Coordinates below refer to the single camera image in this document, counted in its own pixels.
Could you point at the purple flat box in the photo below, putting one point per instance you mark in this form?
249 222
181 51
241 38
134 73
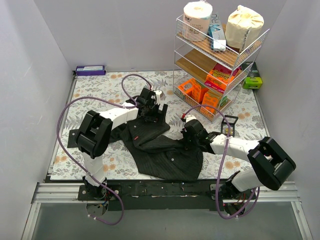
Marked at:
91 70

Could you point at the aluminium frame rail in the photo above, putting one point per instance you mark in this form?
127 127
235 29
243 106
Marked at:
52 193

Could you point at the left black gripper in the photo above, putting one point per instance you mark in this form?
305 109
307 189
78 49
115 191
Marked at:
155 115

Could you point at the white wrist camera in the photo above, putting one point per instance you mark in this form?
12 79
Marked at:
188 118
158 96

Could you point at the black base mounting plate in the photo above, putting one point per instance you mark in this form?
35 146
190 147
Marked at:
165 195

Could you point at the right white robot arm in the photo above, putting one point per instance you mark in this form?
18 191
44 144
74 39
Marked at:
270 164

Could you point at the orange box left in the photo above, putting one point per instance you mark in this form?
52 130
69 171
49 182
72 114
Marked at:
193 89

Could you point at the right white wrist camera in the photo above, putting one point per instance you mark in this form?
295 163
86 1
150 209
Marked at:
188 118

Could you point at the blue white toothpaste box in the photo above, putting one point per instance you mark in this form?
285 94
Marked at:
216 34

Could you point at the green black box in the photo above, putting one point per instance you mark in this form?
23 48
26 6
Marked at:
253 80

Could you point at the cream toilet paper roll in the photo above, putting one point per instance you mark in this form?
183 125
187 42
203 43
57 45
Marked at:
243 28

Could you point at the white toilet paper roll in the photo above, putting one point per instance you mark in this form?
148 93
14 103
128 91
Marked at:
196 20

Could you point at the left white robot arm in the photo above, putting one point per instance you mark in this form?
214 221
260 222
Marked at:
94 133

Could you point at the black pinstriped shirt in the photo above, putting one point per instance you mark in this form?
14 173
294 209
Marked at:
158 155

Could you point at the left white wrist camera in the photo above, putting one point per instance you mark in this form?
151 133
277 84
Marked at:
158 96

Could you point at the white wire shelf rack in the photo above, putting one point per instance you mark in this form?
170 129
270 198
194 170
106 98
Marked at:
196 59

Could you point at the orange pink snack box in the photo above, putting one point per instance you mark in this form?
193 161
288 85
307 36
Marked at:
219 77

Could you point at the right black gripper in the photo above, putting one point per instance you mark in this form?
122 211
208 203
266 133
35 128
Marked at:
187 139

